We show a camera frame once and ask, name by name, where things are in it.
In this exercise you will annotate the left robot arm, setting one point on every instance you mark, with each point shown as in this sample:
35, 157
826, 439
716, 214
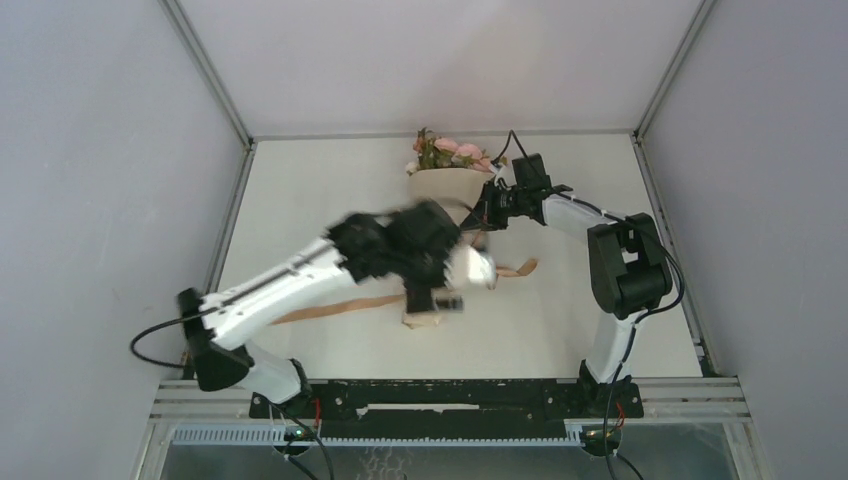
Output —
349, 252

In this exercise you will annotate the black mounting base rail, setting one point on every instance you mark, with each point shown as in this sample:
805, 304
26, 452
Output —
406, 424

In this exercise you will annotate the brown wrapping paper sheet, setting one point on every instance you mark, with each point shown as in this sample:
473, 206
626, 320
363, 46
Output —
456, 190

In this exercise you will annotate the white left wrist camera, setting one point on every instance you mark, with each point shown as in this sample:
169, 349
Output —
474, 270

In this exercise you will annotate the pink fake rose stem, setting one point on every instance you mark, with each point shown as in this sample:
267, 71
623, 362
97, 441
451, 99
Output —
451, 154

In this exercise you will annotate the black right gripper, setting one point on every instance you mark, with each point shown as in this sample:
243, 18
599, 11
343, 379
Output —
484, 217

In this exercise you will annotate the aluminium frame rail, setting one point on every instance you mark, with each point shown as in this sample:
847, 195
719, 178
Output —
644, 400

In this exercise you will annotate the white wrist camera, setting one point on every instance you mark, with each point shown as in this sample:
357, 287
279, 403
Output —
504, 178
474, 270

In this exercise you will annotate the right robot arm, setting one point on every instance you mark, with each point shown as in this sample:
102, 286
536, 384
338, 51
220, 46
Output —
630, 270

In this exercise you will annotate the white slotted cable duct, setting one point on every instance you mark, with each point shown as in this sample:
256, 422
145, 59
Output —
267, 435

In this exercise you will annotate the tan ribbon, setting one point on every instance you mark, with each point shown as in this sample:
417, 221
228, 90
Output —
524, 270

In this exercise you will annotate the pink fake rose sprig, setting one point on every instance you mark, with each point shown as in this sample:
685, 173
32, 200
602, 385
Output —
429, 156

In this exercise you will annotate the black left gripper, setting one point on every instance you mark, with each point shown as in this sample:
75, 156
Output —
418, 294

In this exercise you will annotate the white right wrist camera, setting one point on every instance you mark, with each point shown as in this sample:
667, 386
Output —
504, 178

